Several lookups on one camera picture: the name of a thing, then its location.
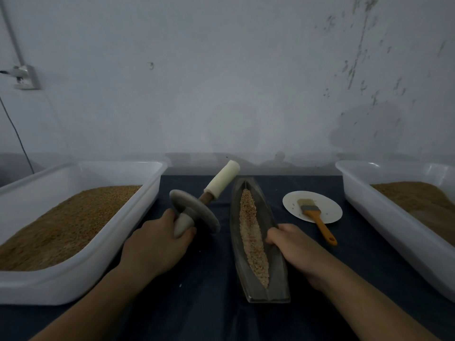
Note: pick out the person's right hand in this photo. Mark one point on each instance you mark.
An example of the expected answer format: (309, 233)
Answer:
(306, 252)

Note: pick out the person's left hand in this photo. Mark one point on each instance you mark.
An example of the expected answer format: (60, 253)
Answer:
(153, 248)

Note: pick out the boat-shaped metal grinding trough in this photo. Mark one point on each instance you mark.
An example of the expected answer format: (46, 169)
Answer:
(279, 280)

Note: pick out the white plastic tray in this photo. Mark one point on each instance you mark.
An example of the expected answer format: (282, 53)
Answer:
(106, 245)
(387, 223)

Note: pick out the small ground grain portion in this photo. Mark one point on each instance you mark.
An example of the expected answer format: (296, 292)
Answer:
(254, 241)

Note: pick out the person's left forearm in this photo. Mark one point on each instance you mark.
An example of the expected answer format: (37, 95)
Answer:
(89, 312)

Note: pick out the person's right forearm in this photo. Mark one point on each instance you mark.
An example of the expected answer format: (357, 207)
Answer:
(373, 312)

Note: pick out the white round plate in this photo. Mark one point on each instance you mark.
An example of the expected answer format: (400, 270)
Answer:
(330, 209)

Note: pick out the dark blue tablecloth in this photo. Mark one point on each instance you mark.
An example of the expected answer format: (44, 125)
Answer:
(213, 316)

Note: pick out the grey wall fixture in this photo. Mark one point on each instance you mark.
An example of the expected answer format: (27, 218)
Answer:
(27, 76)

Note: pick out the white wall conduit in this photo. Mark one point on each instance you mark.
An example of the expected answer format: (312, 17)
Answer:
(8, 28)

